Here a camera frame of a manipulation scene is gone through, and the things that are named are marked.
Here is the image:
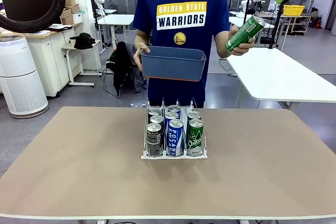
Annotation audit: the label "person's left forearm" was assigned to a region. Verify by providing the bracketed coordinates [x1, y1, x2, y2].
[214, 26, 236, 59]

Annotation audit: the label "green Chilsung can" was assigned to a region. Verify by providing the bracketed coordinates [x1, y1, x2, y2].
[186, 119, 205, 156]
[187, 111, 202, 122]
[225, 13, 266, 52]

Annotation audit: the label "black computer monitor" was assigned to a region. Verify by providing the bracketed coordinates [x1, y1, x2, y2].
[0, 0, 57, 25]

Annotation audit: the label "small white rolling table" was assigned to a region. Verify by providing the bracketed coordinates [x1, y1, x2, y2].
[62, 40, 102, 88]

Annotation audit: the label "person in blue shirt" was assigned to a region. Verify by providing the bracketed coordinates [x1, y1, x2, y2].
[132, 0, 238, 109]

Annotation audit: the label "white air purifier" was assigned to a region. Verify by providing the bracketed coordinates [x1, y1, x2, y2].
[0, 35, 50, 119]

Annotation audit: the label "wooden shelf table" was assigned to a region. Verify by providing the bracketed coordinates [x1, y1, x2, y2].
[278, 14, 312, 36]

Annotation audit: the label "yellow plastic basket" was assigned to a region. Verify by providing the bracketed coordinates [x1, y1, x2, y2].
[282, 5, 306, 16]

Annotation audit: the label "black cap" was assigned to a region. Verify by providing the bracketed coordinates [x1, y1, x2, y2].
[69, 33, 97, 50]

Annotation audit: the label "black tripod stand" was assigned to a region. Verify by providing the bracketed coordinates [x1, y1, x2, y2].
[259, 3, 286, 50]

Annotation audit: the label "dark jacket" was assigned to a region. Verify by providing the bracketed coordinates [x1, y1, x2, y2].
[106, 40, 148, 98]

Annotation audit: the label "large white side table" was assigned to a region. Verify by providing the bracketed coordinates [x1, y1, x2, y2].
[226, 47, 336, 113]

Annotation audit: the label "clear white can dispenser rack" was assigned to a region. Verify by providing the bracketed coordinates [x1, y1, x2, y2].
[141, 97, 208, 161]

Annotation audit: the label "person's left hand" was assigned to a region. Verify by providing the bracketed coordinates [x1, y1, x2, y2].
[225, 24, 259, 57]

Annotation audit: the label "white desk cabinet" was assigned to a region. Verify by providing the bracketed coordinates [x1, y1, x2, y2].
[25, 23, 103, 98]

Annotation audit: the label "blue plastic bin orange handles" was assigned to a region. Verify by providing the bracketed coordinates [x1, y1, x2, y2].
[140, 46, 207, 82]

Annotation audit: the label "person's right hand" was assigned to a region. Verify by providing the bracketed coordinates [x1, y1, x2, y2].
[133, 42, 151, 71]

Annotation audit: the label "person's right forearm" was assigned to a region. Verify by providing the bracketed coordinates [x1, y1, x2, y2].
[135, 28, 152, 49]

